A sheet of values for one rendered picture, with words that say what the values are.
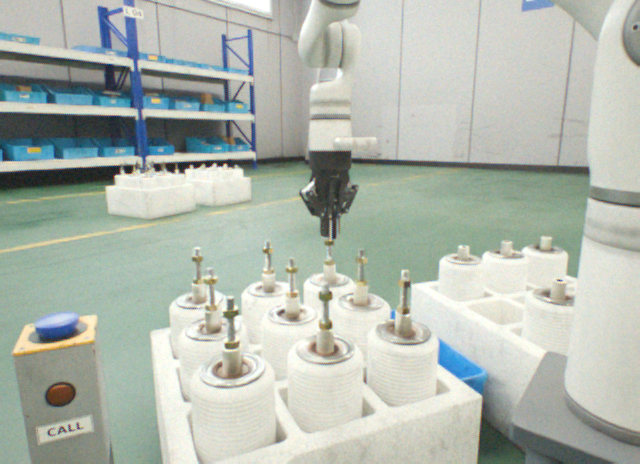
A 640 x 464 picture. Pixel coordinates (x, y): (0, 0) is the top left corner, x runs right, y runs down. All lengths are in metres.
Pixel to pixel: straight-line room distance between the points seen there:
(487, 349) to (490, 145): 6.17
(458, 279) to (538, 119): 5.92
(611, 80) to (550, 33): 6.56
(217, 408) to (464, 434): 0.33
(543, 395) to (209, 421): 0.33
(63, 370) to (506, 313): 0.80
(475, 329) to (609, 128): 0.58
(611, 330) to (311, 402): 0.33
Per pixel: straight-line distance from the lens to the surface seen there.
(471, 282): 0.97
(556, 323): 0.80
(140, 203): 2.91
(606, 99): 0.37
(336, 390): 0.55
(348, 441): 0.56
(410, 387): 0.61
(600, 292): 0.38
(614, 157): 0.36
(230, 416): 0.52
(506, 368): 0.85
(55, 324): 0.53
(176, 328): 0.74
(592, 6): 0.45
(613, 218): 0.37
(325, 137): 0.74
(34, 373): 0.53
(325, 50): 0.75
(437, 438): 0.64
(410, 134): 7.41
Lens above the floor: 0.52
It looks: 12 degrees down
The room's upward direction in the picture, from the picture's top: straight up
